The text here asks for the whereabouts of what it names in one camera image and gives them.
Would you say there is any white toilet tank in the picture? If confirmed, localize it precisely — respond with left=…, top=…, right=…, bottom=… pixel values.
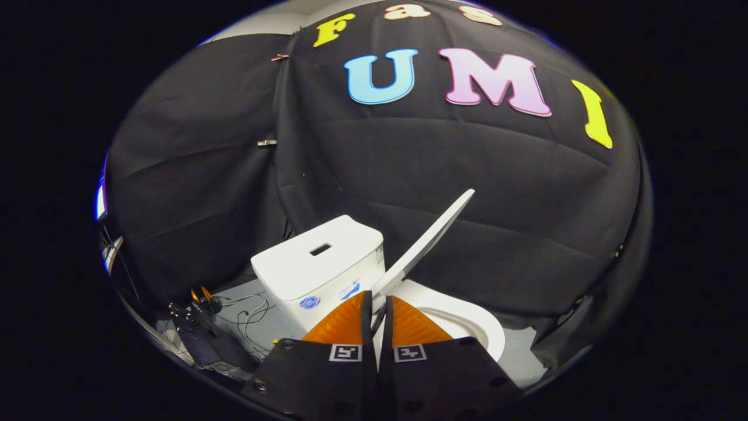
left=251, top=215, right=387, bottom=334

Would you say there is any black backdrop cloth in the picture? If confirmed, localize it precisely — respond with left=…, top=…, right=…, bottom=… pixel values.
left=104, top=0, right=654, bottom=375

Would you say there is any white toilet seat and bowl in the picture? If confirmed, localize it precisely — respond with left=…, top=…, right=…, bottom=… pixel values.
left=374, top=279, right=507, bottom=363

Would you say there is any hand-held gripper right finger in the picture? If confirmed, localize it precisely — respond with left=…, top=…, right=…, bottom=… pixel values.
left=380, top=295, right=523, bottom=421

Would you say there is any dark device with orange tips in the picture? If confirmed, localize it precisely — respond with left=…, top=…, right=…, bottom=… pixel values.
left=168, top=286, right=259, bottom=382

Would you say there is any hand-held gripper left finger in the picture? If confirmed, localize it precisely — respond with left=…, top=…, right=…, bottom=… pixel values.
left=240, top=291, right=380, bottom=421

